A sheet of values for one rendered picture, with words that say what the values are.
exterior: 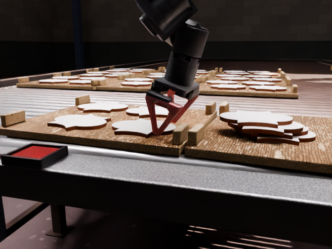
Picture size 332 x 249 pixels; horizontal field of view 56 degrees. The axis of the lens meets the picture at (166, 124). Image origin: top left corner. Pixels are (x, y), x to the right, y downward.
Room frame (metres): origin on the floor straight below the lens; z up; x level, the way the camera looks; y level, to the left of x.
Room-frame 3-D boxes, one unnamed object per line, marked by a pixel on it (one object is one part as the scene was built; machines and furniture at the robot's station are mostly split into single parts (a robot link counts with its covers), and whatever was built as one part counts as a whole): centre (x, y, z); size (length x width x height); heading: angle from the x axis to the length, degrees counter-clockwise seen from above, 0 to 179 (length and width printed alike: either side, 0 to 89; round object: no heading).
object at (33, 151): (0.51, 0.22, 0.92); 0.06 x 0.06 x 0.01; 74
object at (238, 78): (1.71, -0.44, 0.94); 0.41 x 0.35 x 0.04; 74
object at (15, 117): (0.68, 0.34, 0.95); 0.06 x 0.02 x 0.03; 161
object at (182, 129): (0.55, -0.03, 0.95); 0.06 x 0.02 x 0.03; 161
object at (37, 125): (0.74, 0.11, 0.93); 0.41 x 0.35 x 0.02; 71
